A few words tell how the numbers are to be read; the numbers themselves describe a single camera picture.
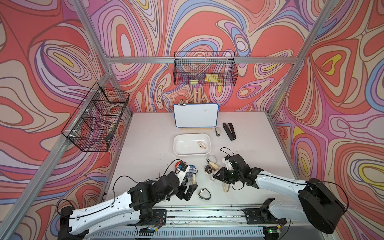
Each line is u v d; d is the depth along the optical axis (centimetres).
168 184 51
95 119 69
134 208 49
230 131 105
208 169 89
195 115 98
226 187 83
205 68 96
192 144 99
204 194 80
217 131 105
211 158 95
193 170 87
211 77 90
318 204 42
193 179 81
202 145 99
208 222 73
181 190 61
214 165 88
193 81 82
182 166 61
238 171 67
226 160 82
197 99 93
